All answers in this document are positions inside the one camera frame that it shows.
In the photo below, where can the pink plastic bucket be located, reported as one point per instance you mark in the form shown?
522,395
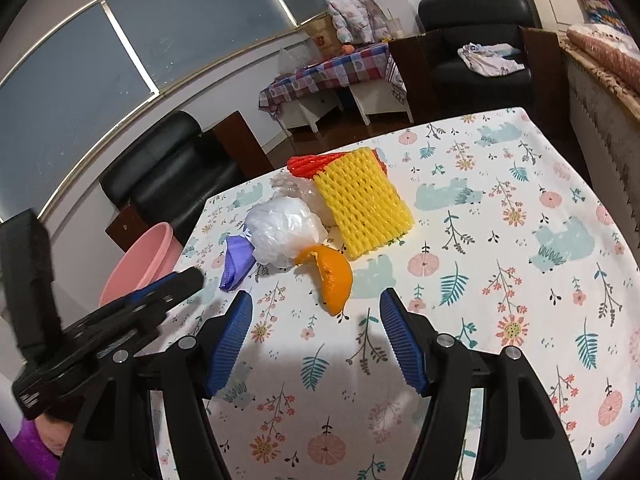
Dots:
135,265

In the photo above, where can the person's left forearm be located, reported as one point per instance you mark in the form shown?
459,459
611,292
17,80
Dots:
30,442

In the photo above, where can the red foam net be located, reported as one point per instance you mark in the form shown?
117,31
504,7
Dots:
310,164

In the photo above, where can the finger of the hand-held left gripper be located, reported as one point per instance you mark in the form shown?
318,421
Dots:
187,280
145,291

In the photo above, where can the floral bear tablecloth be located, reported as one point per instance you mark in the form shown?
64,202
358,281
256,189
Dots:
475,270

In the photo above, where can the pink dotted quilt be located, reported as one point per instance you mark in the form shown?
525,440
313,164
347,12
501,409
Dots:
610,55

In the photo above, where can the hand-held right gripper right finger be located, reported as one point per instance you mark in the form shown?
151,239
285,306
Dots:
402,342

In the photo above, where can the purple plastic bag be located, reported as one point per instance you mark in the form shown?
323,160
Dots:
237,260

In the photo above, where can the orange peel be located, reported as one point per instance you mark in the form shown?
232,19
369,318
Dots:
332,275

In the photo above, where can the crumpled pale cloth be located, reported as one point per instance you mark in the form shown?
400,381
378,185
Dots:
490,60

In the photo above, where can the brown paper bag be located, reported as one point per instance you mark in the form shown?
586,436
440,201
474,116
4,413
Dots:
325,37

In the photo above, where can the floral puffy jacket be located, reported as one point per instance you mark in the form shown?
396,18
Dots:
345,5

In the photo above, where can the cup with straw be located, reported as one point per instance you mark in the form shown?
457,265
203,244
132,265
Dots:
395,29

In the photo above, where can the white plastic bag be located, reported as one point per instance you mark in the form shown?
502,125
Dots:
285,230

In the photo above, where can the black leather armchair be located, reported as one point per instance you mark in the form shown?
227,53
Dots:
475,10
165,180

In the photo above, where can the bed with patterned blanket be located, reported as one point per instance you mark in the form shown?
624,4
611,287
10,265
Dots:
615,125

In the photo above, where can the colourful striped pillow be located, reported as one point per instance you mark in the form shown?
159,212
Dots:
600,7

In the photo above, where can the white cabinet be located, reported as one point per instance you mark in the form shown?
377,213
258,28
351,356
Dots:
375,100
312,110

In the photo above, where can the checked tablecloth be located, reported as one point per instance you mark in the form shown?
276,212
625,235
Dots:
330,67

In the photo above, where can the yellow foam net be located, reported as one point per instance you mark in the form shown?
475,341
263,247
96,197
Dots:
365,200

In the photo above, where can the window with blue blinds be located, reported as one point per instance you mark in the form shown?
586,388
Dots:
100,85

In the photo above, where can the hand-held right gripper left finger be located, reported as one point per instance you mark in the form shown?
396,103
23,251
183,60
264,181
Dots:
230,340

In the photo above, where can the clear plastic bag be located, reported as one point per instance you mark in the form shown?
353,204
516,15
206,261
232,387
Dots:
292,62
295,187

